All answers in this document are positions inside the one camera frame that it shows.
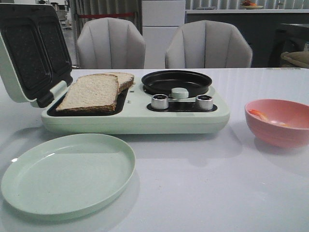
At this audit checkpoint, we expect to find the silver control knob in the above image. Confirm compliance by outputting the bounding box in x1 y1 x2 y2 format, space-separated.
151 94 169 110
195 95 213 111

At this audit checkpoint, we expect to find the grey upholstered chair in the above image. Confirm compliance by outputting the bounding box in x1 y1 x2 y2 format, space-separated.
165 20 253 69
77 17 146 69

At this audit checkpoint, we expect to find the mint green round plate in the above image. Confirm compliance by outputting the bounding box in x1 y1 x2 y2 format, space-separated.
1 133 135 220

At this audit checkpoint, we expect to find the left grey upholstered chair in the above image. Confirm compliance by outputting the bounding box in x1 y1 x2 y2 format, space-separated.
77 17 146 69

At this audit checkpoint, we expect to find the right silver control knob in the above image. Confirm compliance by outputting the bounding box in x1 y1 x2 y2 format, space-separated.
195 95 213 111

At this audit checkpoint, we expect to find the right grey upholstered chair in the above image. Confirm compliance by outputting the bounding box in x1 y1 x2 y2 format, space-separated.
165 20 253 69

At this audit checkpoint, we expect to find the white bread slice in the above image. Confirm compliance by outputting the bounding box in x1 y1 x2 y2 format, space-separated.
56 73 119 112
105 72 135 93

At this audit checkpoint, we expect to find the dark grey counter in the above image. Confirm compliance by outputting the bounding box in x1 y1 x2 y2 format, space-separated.
185 9 309 68

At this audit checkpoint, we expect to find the round black frying pan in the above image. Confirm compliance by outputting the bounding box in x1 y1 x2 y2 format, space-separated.
141 70 212 97

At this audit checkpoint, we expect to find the left silver control knob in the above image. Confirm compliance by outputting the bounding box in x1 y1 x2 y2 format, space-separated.
151 94 169 110

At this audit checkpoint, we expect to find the fruit plate on counter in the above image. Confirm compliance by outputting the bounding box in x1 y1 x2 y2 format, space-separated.
240 0 263 10

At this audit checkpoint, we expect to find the pink plastic bowl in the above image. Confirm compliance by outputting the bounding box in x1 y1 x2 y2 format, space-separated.
245 99 309 148

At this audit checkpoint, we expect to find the mint green breakfast maker base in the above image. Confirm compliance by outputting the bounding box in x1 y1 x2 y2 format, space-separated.
42 69 230 134

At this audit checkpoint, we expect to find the white cabinet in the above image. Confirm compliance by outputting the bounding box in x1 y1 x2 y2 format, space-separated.
141 0 186 69

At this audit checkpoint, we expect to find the mint green breakfast maker lid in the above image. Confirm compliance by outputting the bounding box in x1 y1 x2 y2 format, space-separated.
0 3 72 108

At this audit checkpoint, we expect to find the dark appliance on right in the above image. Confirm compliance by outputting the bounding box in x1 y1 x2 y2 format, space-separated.
268 24 309 67

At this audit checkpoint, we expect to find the beige cushion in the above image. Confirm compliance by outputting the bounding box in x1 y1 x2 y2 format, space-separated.
281 51 309 69

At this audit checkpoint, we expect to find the red barrier belt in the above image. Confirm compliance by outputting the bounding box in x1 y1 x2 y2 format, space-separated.
77 12 135 19

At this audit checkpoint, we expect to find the orange white shrimp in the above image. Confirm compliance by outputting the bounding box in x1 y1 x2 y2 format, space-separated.
248 109 289 127

